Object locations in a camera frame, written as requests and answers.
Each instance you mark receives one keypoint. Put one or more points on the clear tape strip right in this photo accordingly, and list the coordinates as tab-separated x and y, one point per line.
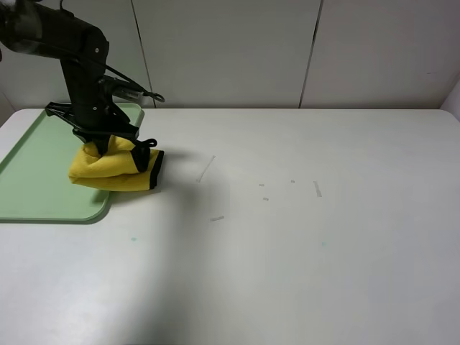
318	190

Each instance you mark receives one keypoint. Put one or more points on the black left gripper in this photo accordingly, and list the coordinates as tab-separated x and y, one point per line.
94	116

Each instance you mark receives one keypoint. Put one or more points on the light green plastic tray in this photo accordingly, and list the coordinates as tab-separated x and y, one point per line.
36	154

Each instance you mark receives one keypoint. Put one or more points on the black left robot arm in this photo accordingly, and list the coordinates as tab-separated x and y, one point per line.
30	28

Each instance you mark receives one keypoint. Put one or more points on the yellow towel with black trim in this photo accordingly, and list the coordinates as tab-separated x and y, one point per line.
115	171

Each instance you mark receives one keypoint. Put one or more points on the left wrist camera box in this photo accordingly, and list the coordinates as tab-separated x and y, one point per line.
125	90

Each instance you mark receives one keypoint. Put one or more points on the clear tape strip left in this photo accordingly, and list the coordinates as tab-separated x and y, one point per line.
205	169

